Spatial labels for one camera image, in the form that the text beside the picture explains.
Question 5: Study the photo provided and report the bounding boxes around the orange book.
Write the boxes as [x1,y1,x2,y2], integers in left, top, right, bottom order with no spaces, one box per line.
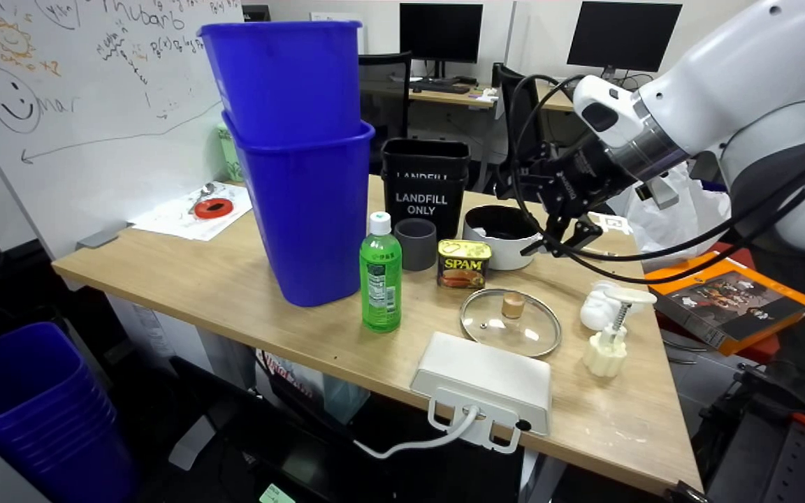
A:
[642,250,805,359]

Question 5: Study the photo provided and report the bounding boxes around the white plastic bag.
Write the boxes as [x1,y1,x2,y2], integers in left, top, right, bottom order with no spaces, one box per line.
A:
[629,165,734,274]

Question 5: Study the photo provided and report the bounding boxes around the white cable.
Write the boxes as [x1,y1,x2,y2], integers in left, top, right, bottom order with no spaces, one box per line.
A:
[351,402,481,465]

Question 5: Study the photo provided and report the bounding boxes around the grey whiteboard eraser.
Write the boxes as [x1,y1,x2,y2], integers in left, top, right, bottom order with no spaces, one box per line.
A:
[76,218,136,253]

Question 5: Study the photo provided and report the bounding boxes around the wooden office desk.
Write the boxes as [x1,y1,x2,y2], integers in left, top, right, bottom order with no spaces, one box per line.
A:
[408,81,580,117]

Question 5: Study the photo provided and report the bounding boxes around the blue plastic waste bin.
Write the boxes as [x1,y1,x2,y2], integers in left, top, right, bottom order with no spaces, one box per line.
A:
[197,21,365,148]
[221,110,378,310]

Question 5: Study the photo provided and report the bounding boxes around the pale green bottle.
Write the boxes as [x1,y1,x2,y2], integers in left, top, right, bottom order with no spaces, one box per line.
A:
[209,123,246,187]

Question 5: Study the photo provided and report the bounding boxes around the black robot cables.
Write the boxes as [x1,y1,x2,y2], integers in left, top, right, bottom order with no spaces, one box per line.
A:
[502,70,805,288]

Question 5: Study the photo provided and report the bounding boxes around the green bottle white cap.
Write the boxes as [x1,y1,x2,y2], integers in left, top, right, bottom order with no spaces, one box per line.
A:
[358,209,406,337]

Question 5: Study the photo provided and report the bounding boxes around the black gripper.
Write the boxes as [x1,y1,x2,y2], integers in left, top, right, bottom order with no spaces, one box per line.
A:
[536,137,635,261]

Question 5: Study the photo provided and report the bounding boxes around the black keyboard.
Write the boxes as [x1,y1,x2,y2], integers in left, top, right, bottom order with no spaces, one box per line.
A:
[411,77,474,98]

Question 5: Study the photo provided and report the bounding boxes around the black stand with orange part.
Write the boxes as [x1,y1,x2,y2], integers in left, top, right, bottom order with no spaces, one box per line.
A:
[691,360,805,503]

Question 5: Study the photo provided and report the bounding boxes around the black computer monitor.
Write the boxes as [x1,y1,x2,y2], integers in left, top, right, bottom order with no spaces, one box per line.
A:
[564,0,685,77]
[397,0,485,81]

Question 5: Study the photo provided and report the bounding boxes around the grey cup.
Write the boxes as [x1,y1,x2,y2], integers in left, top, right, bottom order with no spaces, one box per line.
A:
[390,216,441,274]

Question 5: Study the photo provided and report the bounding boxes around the black mesh office chair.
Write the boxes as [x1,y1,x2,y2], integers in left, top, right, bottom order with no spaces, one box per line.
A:
[358,50,414,176]

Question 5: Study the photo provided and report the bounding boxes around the white box with handles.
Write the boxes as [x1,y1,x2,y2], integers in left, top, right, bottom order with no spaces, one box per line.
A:
[408,331,552,458]

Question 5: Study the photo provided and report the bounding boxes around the stack of blue bins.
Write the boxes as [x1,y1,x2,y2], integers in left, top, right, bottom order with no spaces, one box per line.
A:
[0,318,140,503]

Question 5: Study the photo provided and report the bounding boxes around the white paper sheet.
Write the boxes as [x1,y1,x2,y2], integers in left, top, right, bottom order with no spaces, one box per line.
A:
[129,182,255,247]

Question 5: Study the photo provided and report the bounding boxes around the yellow labelled meat can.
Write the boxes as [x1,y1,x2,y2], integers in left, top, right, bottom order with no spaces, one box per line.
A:
[432,237,495,293]

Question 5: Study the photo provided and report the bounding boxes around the white pot wooden handle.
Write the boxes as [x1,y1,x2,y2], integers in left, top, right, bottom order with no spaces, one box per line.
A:
[460,204,619,274]

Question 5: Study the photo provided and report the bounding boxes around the red tape roll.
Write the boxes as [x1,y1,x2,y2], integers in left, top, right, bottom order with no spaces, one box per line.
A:
[190,195,236,225]

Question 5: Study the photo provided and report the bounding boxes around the white round object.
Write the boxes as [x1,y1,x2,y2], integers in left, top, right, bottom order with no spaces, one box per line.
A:
[576,277,622,337]

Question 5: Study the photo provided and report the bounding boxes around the glass pot lid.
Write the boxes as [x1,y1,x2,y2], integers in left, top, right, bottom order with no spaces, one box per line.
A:
[456,285,564,360]

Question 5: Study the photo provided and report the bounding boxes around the whiteboard with writing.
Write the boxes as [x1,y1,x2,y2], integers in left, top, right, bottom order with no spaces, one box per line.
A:
[0,0,259,264]

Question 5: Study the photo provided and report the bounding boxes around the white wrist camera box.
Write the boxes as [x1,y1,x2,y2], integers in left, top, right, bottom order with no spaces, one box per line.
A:
[569,74,653,156]

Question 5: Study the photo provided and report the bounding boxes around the black landfill bin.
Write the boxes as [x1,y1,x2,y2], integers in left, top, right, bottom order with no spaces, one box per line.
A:
[380,137,471,240]

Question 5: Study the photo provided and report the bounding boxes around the white pump soap dispenser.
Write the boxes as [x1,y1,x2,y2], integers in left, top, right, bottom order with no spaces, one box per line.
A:
[584,285,660,383]

